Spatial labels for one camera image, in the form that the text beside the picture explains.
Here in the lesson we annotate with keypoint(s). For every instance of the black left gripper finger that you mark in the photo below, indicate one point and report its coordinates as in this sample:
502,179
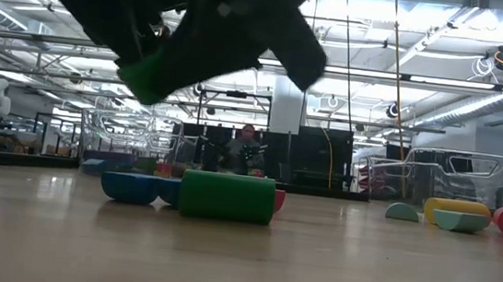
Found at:
214,45
115,21

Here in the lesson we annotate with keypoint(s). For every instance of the green long block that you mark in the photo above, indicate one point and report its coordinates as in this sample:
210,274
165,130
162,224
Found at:
139,79

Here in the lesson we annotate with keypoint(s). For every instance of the red long block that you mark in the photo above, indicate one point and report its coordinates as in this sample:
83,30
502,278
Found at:
163,169

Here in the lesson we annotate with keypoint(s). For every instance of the dark blue long block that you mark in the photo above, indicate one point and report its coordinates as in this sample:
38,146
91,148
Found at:
108,157

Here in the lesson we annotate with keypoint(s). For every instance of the teal long block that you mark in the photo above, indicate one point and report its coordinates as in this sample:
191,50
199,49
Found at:
146,165

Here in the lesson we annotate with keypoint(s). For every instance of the green cylinder block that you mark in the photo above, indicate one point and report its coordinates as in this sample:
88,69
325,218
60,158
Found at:
227,197

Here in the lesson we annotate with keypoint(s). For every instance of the blue rounded block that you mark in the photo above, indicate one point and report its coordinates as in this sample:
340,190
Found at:
169,192
129,188

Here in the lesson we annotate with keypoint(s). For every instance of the red rectangular block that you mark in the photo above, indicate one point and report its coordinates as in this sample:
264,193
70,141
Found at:
279,200

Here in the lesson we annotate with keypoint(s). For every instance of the small teal half-round block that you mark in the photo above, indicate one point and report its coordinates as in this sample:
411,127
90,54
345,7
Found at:
402,212

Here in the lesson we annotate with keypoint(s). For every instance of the white column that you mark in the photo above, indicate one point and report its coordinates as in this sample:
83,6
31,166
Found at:
287,112

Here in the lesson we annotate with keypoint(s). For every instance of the clear plastic bin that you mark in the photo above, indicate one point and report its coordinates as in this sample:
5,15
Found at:
482,191
96,121

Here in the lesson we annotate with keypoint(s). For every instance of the person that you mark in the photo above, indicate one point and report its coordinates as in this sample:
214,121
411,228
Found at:
246,152

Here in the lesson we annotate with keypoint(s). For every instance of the black panel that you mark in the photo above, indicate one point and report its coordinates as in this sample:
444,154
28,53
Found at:
310,156

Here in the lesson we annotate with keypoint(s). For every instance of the red stacked bins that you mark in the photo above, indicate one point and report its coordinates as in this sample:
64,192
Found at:
363,177

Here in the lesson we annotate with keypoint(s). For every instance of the yellow cylinder block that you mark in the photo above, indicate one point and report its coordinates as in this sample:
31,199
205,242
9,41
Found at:
458,206

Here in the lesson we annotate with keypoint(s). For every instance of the teal half-cylinder block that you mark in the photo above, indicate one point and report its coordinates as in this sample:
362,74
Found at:
461,222

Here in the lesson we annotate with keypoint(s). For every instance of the black overhead rig frame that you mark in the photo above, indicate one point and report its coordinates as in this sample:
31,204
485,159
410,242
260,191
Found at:
236,94

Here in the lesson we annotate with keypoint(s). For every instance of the long ceiling light rail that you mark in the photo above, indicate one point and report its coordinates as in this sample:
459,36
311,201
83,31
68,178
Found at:
12,35

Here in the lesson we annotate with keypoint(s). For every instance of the black partition wall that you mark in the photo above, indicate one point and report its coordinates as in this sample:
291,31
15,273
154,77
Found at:
278,153

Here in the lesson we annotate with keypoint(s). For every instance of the silver ventilation duct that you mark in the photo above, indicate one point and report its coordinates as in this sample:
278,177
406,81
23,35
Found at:
476,109

